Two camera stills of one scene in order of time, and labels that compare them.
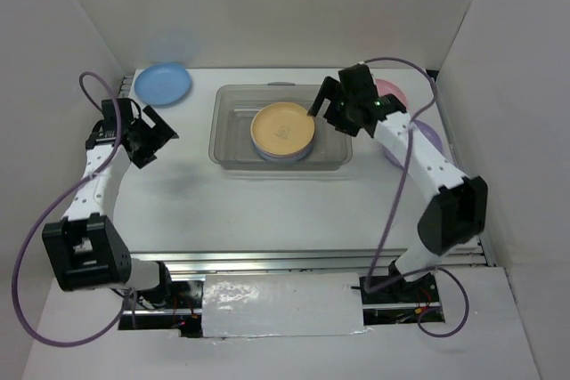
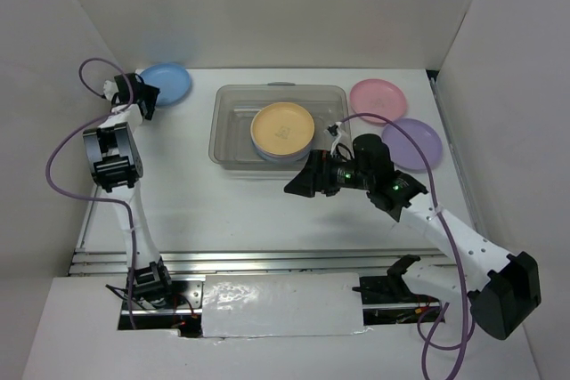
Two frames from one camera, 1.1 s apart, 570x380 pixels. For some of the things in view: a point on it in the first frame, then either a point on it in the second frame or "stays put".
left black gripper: x=160 y=134 -> x=151 y=94
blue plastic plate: x=162 y=84 stays put
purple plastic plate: x=283 y=159 stays put
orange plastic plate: x=282 y=128 stays put
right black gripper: x=327 y=91 -> x=312 y=177
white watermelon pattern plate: x=281 y=157 stays put
